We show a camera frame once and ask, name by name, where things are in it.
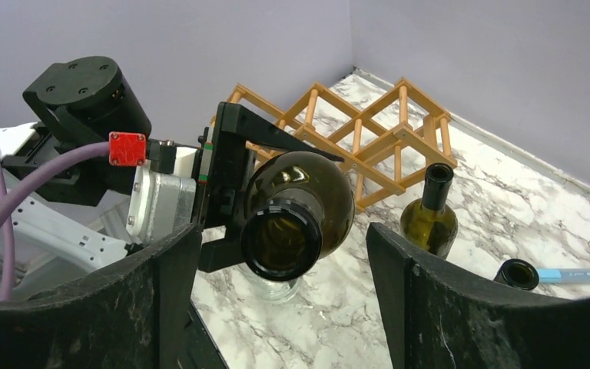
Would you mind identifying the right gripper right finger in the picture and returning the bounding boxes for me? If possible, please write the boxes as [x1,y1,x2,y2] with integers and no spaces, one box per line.
[366,223,590,368]

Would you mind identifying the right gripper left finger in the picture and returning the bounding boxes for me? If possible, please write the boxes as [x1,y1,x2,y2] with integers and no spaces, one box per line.
[0,225,202,368]

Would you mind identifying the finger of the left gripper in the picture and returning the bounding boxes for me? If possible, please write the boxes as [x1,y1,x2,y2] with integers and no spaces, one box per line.
[234,107,343,162]
[198,238,244,273]

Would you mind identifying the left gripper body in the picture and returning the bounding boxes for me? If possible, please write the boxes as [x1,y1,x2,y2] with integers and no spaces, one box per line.
[193,101,250,228]

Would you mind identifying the green wine bottle brown label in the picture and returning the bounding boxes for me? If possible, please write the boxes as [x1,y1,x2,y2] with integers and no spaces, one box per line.
[240,151,355,282]

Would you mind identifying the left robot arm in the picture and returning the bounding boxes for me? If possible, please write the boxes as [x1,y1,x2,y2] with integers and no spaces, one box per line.
[0,56,355,282]

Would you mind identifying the clear round glass bottle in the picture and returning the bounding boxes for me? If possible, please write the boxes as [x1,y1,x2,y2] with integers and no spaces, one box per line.
[239,264,300,304]

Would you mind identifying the green wine bottle black top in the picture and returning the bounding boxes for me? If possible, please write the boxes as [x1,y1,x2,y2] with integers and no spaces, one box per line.
[493,258,539,291]

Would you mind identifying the green wine bottle black neck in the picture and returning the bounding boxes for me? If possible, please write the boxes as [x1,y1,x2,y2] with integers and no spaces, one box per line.
[399,163,459,260]

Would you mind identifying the wooden wine rack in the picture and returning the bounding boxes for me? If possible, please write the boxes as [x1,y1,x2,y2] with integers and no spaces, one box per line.
[228,78,457,211]

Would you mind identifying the blue highlighter pen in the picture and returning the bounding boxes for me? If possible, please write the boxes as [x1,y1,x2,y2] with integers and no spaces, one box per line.
[536,268,590,284]

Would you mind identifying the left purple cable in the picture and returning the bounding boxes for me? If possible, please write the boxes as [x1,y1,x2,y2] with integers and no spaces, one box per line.
[0,133,113,302]

